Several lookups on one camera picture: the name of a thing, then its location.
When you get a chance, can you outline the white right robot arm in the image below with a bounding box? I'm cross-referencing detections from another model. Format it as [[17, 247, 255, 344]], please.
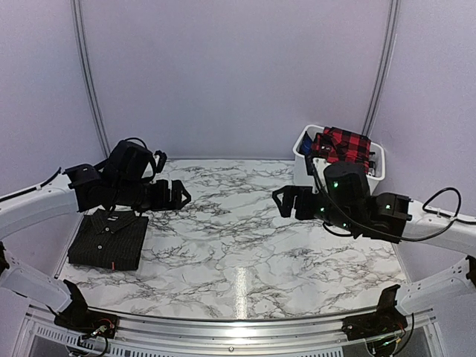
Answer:
[[298, 219, 465, 315]]

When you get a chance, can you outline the aluminium front frame rail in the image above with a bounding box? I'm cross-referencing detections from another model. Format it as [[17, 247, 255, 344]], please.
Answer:
[[13, 303, 446, 356]]

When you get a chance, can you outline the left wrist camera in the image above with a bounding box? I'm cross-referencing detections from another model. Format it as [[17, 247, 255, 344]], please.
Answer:
[[152, 150, 167, 175]]

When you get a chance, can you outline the aluminium corner post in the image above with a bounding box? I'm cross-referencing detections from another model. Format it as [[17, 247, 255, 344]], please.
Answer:
[[361, 0, 401, 137], [70, 0, 111, 157]]

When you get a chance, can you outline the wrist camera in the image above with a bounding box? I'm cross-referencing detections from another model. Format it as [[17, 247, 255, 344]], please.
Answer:
[[152, 150, 167, 175], [304, 155, 329, 193]]

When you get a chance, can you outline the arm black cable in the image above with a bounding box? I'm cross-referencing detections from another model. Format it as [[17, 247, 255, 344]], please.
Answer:
[[36, 137, 161, 220], [308, 159, 466, 347]]

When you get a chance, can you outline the right aluminium corner post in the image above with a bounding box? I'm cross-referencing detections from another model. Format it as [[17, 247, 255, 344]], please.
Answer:
[[361, 0, 401, 137]]

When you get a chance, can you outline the left aluminium corner post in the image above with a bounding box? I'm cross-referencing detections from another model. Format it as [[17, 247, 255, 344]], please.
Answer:
[[70, 0, 111, 157]]

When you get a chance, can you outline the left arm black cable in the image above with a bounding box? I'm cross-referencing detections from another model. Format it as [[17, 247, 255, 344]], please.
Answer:
[[36, 137, 161, 220]]

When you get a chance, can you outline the blue plaid shirt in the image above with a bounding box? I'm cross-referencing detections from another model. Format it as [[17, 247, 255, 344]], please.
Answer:
[[298, 132, 313, 155]]

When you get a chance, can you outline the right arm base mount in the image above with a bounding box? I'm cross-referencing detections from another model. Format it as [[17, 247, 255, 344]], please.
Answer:
[[341, 302, 408, 341]]

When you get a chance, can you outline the black pinstriped long sleeve shirt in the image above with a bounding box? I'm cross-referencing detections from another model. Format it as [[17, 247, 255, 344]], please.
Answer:
[[68, 209, 149, 271]]

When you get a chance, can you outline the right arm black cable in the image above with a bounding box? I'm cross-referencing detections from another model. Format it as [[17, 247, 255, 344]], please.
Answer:
[[308, 159, 466, 347]]

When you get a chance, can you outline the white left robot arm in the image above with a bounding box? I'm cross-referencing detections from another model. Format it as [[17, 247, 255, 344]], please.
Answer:
[[1, 138, 191, 331]]

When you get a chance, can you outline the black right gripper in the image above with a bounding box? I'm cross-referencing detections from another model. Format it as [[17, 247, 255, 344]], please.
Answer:
[[274, 185, 360, 234]]

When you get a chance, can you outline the red black plaid shirt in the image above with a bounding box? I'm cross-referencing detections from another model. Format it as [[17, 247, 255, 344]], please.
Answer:
[[311, 127, 371, 172]]

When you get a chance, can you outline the white plastic bin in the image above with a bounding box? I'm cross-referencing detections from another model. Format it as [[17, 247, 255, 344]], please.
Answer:
[[292, 124, 386, 193]]

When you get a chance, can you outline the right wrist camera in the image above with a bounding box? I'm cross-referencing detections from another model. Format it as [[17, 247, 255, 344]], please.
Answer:
[[304, 155, 329, 193]]

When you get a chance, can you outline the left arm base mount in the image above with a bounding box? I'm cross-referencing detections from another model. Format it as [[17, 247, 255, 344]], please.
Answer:
[[48, 301, 119, 339]]

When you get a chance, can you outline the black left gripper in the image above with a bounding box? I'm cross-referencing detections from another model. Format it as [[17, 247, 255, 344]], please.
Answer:
[[112, 178, 191, 212]]

